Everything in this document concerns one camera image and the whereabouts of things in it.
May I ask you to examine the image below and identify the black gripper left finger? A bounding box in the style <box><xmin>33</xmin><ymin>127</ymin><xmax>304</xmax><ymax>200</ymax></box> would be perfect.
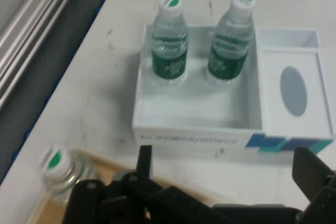
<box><xmin>62</xmin><ymin>144</ymin><xmax>214</xmax><ymax>224</ymax></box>

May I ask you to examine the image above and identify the green label water bottle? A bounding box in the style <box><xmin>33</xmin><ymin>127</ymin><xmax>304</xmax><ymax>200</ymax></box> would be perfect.
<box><xmin>206</xmin><ymin>0</ymin><xmax>257</xmax><ymax>86</ymax></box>
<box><xmin>38</xmin><ymin>144</ymin><xmax>98</xmax><ymax>209</ymax></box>
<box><xmin>151</xmin><ymin>0</ymin><xmax>190</xmax><ymax>86</ymax></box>

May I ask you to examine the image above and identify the horizontal aluminium frame rail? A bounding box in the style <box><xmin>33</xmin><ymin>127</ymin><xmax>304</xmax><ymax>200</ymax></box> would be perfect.
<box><xmin>0</xmin><ymin>0</ymin><xmax>86</xmax><ymax>109</ymax></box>

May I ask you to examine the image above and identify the white and blue cardboard box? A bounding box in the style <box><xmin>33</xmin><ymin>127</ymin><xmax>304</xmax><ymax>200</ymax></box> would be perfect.
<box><xmin>131</xmin><ymin>23</ymin><xmax>336</xmax><ymax>162</ymax></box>

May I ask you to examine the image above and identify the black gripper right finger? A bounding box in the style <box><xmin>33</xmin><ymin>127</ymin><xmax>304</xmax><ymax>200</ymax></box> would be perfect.
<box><xmin>290</xmin><ymin>146</ymin><xmax>336</xmax><ymax>224</ymax></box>

